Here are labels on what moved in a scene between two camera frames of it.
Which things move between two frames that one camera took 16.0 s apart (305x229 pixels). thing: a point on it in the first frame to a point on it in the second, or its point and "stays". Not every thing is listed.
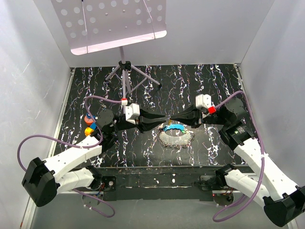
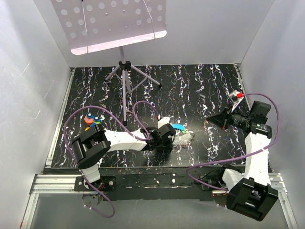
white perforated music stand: [90, 26] stays
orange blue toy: [88, 120] stays
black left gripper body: [126, 124] to [165, 145]
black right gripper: [189, 117] to [218, 119]
